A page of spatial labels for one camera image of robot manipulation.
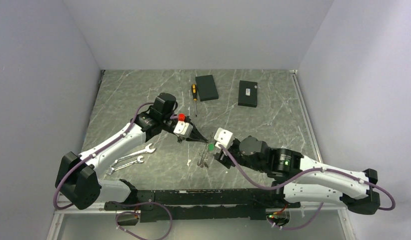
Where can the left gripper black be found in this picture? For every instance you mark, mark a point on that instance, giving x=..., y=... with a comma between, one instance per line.
x=195, y=136

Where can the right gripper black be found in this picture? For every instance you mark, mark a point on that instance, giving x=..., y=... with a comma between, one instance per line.
x=224, y=159

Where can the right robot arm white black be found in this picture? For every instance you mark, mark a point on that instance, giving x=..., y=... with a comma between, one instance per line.
x=295, y=177

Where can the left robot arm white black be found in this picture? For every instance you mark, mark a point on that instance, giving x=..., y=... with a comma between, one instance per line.
x=77, y=183

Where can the yellow black screwdriver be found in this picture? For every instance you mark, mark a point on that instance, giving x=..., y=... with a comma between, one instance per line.
x=194, y=93

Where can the black box left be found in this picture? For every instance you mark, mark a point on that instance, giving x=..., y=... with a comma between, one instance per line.
x=207, y=89

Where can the silver wrench upper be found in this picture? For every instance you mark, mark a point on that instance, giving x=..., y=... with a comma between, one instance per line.
x=146, y=150

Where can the silver wrench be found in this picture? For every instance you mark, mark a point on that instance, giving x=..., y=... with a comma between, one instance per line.
x=146, y=150
x=113, y=169

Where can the black box with label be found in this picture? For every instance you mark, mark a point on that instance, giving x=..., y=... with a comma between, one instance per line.
x=248, y=94

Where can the silver wrench lower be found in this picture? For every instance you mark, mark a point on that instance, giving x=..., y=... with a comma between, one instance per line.
x=113, y=169

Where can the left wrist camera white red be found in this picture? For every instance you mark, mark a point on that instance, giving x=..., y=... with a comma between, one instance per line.
x=182, y=128

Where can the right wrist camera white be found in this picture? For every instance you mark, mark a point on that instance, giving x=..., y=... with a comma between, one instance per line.
x=223, y=137

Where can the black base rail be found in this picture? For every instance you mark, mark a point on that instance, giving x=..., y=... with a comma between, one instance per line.
x=201, y=204

